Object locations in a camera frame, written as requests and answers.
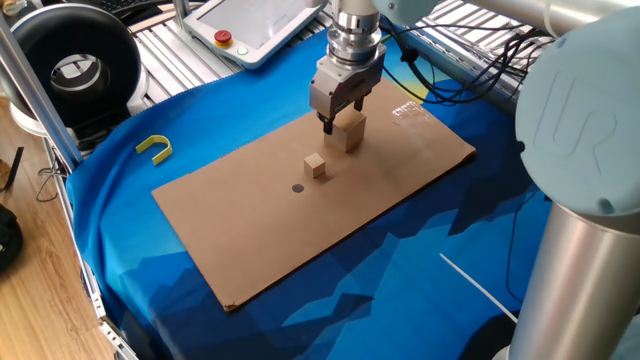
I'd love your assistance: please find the grey Schunk gripper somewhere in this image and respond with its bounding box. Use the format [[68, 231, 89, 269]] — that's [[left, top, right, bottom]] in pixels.
[[308, 44, 388, 136]]

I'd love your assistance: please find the large wooden cube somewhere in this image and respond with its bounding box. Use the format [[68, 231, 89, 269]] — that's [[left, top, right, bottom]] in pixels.
[[323, 107, 368, 154]]

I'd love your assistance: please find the small wooden cube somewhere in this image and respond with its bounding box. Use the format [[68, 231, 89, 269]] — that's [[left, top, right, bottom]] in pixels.
[[303, 152, 327, 180]]

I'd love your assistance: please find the silver force torque sensor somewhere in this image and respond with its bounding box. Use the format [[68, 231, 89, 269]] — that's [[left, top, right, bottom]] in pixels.
[[326, 9, 384, 65]]

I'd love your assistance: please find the white teach pendant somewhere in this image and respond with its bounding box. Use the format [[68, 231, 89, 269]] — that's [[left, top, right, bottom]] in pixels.
[[182, 0, 329, 70]]

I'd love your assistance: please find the brown cardboard sheet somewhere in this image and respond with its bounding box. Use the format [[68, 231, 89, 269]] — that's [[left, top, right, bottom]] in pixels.
[[151, 75, 477, 313]]

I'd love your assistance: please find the blue printed cloth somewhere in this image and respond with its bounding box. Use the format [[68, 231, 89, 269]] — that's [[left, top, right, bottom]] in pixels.
[[64, 22, 554, 360]]

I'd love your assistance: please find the yellow U-shaped piece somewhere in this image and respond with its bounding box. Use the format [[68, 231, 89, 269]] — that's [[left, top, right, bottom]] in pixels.
[[135, 134, 174, 167]]

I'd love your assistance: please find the white thin strip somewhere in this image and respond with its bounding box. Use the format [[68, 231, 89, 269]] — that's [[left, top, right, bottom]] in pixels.
[[438, 253, 519, 324]]

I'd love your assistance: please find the black keyboard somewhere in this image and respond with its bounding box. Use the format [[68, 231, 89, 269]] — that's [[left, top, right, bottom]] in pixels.
[[97, 0, 166, 15]]

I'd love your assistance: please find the aluminium table edge profile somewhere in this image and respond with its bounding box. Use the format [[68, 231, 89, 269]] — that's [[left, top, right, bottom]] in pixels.
[[43, 137, 141, 360]]

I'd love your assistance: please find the black flat bar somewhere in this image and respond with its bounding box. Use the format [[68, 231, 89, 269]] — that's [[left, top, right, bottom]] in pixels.
[[0, 145, 25, 194]]

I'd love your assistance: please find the black bag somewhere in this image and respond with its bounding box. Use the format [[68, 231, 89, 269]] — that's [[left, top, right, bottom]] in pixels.
[[0, 203, 24, 275]]

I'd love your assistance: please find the black cable bundle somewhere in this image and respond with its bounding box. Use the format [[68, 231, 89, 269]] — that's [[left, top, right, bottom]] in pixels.
[[379, 17, 556, 107]]

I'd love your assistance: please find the aluminium frame rail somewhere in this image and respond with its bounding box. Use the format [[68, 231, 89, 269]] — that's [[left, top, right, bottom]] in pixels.
[[384, 19, 526, 119]]

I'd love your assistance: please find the thin aluminium post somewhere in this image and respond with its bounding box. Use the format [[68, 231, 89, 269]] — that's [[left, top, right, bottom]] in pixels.
[[171, 0, 193, 31]]

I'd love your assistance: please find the aluminium frame post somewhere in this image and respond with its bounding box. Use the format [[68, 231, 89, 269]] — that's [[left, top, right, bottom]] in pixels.
[[0, 13, 85, 172]]

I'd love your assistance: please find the black ring light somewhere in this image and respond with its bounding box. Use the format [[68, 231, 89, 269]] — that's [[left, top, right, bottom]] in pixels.
[[8, 2, 151, 139]]

